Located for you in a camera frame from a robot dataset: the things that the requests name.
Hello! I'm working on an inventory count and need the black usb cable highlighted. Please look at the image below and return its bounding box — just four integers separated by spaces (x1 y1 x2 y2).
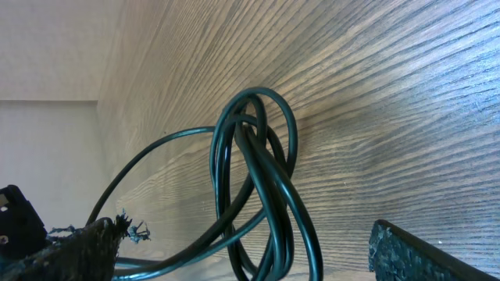
85 87 324 281

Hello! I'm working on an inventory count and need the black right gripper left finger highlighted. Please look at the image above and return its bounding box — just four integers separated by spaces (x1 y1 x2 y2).
1 215 150 281

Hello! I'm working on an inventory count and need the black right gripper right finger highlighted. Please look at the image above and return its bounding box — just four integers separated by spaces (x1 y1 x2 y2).
368 219 499 281

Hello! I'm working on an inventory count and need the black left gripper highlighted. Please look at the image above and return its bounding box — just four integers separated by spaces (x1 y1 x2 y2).
1 185 47 260

